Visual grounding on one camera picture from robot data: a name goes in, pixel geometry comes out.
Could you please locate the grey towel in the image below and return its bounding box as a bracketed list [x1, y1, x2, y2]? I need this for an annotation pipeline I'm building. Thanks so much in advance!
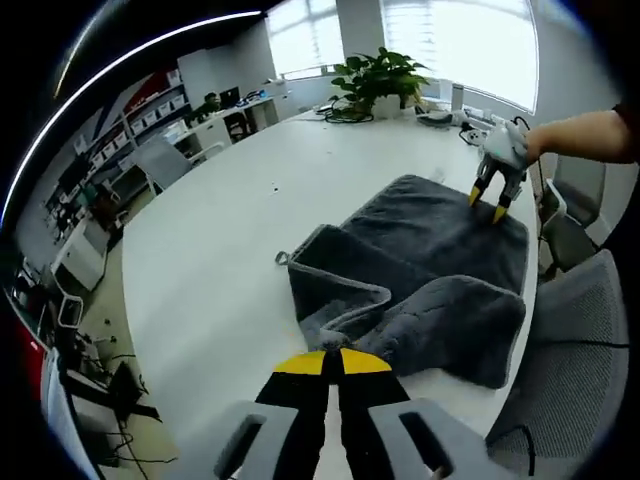
[274, 173, 533, 391]

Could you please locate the person's right hand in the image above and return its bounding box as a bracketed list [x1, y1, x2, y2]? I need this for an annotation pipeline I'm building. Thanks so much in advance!
[521, 124, 554, 163]

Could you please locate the white controller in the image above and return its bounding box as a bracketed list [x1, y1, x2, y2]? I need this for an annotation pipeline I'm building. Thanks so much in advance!
[460, 126, 490, 147]

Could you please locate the bright window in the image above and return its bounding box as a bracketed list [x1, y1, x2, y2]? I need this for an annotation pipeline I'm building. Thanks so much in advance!
[266, 0, 542, 114]

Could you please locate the white planter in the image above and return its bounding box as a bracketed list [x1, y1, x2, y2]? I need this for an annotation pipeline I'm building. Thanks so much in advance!
[373, 94, 404, 120]

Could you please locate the green potted plant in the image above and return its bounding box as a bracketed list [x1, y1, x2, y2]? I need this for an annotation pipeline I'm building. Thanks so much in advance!
[328, 46, 432, 119]

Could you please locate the black floor stand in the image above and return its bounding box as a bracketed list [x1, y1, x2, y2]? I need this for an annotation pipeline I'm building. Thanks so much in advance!
[68, 349, 162, 467]

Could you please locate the grey mesh office chair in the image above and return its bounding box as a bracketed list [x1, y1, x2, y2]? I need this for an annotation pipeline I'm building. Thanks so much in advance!
[486, 248, 632, 480]

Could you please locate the white desk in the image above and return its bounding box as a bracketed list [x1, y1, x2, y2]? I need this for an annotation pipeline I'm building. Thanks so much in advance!
[185, 93, 281, 147]

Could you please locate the white floor cabinet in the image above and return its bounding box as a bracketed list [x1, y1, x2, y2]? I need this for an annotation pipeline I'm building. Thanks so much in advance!
[51, 218, 110, 292]

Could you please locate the white mesh office chair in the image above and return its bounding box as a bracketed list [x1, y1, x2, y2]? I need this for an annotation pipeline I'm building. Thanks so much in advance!
[131, 136, 225, 195]

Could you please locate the long ceiling light strip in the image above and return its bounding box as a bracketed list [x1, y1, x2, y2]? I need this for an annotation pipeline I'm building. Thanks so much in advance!
[0, 9, 265, 217]

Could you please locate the black coiled cable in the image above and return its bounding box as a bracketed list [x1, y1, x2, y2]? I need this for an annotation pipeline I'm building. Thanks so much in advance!
[323, 106, 376, 125]

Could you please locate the wall shelf with white boxes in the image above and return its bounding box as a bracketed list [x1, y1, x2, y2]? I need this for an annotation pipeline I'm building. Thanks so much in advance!
[73, 68, 194, 172]

